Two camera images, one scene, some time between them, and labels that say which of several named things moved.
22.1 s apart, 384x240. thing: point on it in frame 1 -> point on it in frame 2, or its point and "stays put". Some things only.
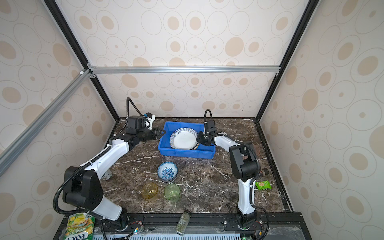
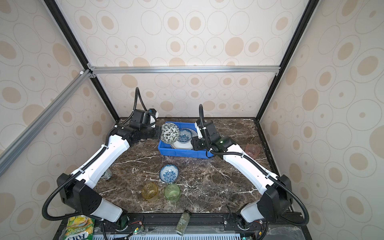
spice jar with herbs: x=183 y=222 stays put
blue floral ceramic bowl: x=167 y=171 -> x=185 y=135
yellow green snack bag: x=79 y=226 stays put
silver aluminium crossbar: x=183 y=69 stays put
